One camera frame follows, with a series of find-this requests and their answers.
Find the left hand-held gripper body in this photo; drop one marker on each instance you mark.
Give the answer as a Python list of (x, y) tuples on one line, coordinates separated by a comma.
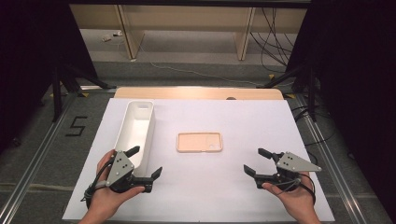
[(120, 166)]

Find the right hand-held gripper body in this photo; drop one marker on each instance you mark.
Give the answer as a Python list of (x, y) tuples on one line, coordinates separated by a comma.
[(292, 165)]

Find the white plastic storage bin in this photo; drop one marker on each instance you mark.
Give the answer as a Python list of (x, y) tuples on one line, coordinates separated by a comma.
[(137, 124)]

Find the beige phone case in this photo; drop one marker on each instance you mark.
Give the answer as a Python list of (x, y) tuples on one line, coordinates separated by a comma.
[(199, 142)]

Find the person's right hand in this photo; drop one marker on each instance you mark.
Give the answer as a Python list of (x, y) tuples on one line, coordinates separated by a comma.
[(295, 199)]

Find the person's left hand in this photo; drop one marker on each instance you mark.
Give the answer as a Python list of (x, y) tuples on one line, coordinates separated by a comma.
[(107, 202)]

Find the white table sheet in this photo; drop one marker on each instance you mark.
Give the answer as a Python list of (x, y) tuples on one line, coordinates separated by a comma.
[(218, 186)]

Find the yellow floor tape piece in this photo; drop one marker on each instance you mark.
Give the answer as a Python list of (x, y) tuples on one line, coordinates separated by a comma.
[(84, 94), (271, 76), (290, 95)]

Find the black tripod stand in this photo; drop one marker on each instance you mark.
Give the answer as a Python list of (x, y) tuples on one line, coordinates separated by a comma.
[(312, 93), (56, 93)]

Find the white plug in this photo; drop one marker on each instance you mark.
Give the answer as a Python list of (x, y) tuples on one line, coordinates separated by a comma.
[(117, 33), (106, 38)]

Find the black curtain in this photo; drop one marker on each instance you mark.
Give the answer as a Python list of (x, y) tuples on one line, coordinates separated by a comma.
[(25, 46), (358, 62)]

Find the light wooden desk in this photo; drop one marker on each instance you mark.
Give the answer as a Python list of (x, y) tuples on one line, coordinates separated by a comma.
[(186, 17)]

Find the metal floor rail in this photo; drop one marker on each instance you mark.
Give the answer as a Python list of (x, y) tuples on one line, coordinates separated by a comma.
[(37, 155), (329, 157)]

